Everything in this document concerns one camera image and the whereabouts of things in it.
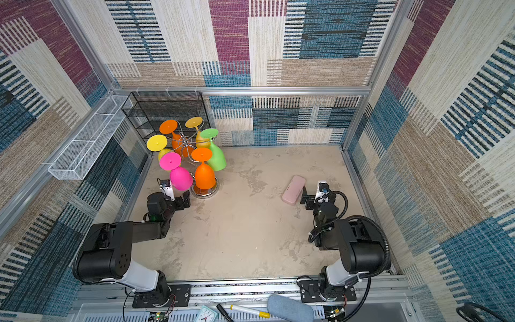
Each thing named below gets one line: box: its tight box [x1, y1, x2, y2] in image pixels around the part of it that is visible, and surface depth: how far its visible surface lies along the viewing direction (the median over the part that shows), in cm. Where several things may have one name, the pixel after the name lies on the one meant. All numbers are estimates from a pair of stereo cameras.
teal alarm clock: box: [193, 305, 218, 322], surface depth 70 cm
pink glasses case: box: [282, 175, 306, 206], surface depth 101 cm
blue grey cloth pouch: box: [266, 293, 315, 322], surface depth 69 cm
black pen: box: [215, 303, 235, 322], surface depth 71 cm
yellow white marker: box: [230, 304, 271, 319], surface depth 71 cm
